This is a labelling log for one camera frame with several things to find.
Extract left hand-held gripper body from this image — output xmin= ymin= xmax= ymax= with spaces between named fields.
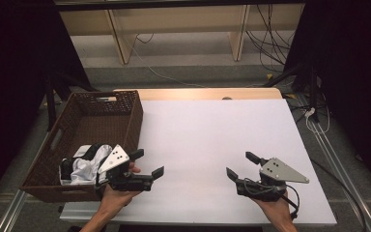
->
xmin=96 ymin=143 xmax=155 ymax=193

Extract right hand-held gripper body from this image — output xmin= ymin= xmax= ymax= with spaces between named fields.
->
xmin=235 ymin=157 xmax=311 ymax=203

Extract brown wicker basket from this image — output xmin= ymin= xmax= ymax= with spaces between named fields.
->
xmin=19 ymin=90 xmax=145 ymax=203

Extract white underwear with black waistband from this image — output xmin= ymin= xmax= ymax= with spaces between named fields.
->
xmin=59 ymin=143 xmax=114 ymax=187

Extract person's left hand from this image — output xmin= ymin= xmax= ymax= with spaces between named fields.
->
xmin=97 ymin=161 xmax=142 ymax=215

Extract person's right hand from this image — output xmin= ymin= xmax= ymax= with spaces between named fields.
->
xmin=251 ymin=189 xmax=294 ymax=225

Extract white table mat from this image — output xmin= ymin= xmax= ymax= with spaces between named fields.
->
xmin=59 ymin=99 xmax=338 ymax=226

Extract light wooden table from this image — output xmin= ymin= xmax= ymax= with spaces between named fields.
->
xmin=113 ymin=87 xmax=283 ymax=102

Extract black tripod stand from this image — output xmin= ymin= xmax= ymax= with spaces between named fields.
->
xmin=263 ymin=63 xmax=322 ymax=124
xmin=43 ymin=70 xmax=99 ymax=131

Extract black curtain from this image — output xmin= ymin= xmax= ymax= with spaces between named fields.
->
xmin=0 ymin=0 xmax=92 ymax=204
xmin=283 ymin=0 xmax=371 ymax=196

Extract light wooden shelf unit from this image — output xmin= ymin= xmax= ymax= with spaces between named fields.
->
xmin=58 ymin=3 xmax=304 ymax=66

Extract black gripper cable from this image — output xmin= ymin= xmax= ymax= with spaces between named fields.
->
xmin=283 ymin=183 xmax=301 ymax=222

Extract aluminium rail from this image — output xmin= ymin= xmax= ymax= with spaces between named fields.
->
xmin=311 ymin=121 xmax=371 ymax=232
xmin=0 ymin=188 xmax=27 ymax=232

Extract white cable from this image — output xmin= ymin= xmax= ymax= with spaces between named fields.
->
xmin=303 ymin=106 xmax=331 ymax=135

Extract black floor cable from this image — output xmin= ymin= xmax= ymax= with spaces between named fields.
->
xmin=308 ymin=157 xmax=368 ymax=232

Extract grey floor cable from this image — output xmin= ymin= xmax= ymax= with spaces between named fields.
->
xmin=130 ymin=32 xmax=208 ymax=89

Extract black cable bundle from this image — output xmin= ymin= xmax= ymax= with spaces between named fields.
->
xmin=245 ymin=4 xmax=297 ymax=73

